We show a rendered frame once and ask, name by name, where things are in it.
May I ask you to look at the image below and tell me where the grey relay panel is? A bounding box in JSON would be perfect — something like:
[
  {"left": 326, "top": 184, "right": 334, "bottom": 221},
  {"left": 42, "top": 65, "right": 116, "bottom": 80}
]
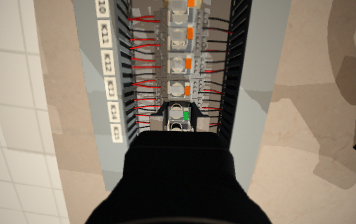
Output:
[{"left": 73, "top": 0, "right": 292, "bottom": 193}]

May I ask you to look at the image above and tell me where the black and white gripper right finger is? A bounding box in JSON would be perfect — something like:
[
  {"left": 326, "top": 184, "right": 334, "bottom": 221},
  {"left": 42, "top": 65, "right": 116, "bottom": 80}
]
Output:
[{"left": 189, "top": 102, "right": 210, "bottom": 132}]

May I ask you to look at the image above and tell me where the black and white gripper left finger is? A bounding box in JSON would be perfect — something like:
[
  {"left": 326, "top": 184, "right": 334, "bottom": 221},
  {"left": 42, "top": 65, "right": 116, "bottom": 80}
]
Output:
[{"left": 149, "top": 102, "right": 169, "bottom": 131}]

